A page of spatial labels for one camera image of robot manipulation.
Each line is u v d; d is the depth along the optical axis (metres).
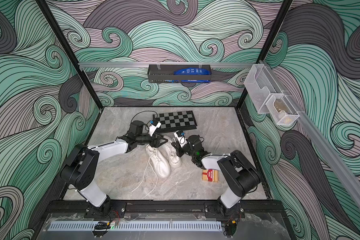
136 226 0.70
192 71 0.92
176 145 0.84
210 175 0.83
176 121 1.07
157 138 0.79
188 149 0.76
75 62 0.92
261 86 0.77
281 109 0.66
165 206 0.75
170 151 0.88
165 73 0.95
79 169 0.46
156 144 0.79
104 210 0.64
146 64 0.94
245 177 0.45
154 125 0.79
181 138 0.74
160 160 0.87
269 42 0.83
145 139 0.78
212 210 0.73
